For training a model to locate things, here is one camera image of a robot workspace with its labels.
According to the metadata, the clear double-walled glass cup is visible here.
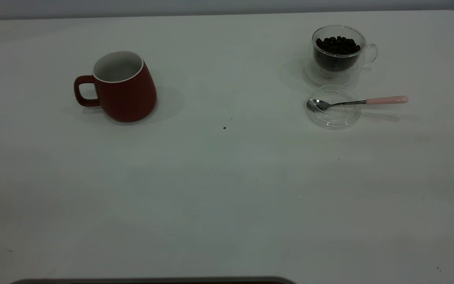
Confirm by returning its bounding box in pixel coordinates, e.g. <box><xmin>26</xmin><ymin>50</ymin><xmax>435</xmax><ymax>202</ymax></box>
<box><xmin>304</xmin><ymin>25</ymin><xmax>378</xmax><ymax>88</ymax></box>

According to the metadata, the metal spoon with pink handle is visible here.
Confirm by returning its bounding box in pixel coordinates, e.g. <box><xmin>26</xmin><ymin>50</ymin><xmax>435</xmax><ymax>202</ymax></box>
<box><xmin>307</xmin><ymin>95</ymin><xmax>409</xmax><ymax>112</ymax></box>

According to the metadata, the clear round glass lid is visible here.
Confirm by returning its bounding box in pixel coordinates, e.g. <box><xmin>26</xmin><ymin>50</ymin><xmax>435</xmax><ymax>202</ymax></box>
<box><xmin>305</xmin><ymin>85</ymin><xmax>362</xmax><ymax>129</ymax></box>

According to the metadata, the red ceramic mug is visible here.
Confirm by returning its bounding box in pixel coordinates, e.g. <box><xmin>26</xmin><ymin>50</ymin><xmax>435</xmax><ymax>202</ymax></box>
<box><xmin>73</xmin><ymin>50</ymin><xmax>158</xmax><ymax>123</ymax></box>

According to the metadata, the pile of coffee beans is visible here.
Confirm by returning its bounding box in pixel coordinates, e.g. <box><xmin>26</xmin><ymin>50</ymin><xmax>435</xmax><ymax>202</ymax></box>
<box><xmin>314</xmin><ymin>36</ymin><xmax>361</xmax><ymax>72</ymax></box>

